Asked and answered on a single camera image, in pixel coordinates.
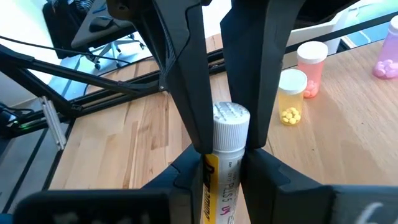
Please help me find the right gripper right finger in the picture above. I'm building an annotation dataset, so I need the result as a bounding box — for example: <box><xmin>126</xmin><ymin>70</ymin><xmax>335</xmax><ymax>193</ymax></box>
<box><xmin>241</xmin><ymin>149</ymin><xmax>333</xmax><ymax>224</ymax></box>

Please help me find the grey chair base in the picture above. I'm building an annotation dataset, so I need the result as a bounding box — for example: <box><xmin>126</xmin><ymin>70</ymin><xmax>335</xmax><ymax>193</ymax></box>
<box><xmin>93</xmin><ymin>33</ymin><xmax>147</xmax><ymax>71</ymax></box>

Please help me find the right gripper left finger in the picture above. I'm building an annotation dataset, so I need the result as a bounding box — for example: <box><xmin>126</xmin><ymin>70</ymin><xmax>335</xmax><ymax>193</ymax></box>
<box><xmin>141</xmin><ymin>145</ymin><xmax>205</xmax><ymax>224</ymax></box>

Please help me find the black office chair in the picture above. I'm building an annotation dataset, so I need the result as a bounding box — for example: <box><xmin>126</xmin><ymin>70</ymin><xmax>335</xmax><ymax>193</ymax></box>
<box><xmin>42</xmin><ymin>0</ymin><xmax>137</xmax><ymax>60</ymax></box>

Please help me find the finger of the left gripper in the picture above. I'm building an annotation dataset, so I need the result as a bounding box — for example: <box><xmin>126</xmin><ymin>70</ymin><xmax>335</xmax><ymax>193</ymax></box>
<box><xmin>107</xmin><ymin>0</ymin><xmax>214</xmax><ymax>155</ymax></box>
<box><xmin>220</xmin><ymin>0</ymin><xmax>358</xmax><ymax>149</ymax></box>

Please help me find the white tube yellow label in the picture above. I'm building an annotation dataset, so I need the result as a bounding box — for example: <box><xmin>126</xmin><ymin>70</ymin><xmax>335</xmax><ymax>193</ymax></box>
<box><xmin>202</xmin><ymin>101</ymin><xmax>251</xmax><ymax>224</ymax></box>

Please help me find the silver aluminium bracket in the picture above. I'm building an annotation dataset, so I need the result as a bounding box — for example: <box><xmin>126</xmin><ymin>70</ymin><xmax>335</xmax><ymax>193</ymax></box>
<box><xmin>39</xmin><ymin>95</ymin><xmax>68</xmax><ymax>151</ymax></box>

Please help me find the purple pink pill bottle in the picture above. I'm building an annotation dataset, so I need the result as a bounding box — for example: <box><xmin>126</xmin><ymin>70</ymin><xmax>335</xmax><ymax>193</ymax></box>
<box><xmin>372</xmin><ymin>15</ymin><xmax>398</xmax><ymax>80</ymax></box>

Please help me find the salmon pink pill bottle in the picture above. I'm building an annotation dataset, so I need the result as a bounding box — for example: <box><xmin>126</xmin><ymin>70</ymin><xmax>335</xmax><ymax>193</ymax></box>
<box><xmin>296</xmin><ymin>40</ymin><xmax>329</xmax><ymax>99</ymax></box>

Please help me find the black aluminium table frame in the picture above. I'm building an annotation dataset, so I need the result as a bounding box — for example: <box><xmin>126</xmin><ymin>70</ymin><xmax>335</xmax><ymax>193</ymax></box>
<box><xmin>0</xmin><ymin>43</ymin><xmax>224</xmax><ymax>224</ymax></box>

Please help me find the pale yellow pill bottle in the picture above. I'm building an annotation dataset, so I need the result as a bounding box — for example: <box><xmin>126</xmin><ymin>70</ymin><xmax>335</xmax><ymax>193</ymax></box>
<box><xmin>277</xmin><ymin>68</ymin><xmax>308</xmax><ymax>126</ymax></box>

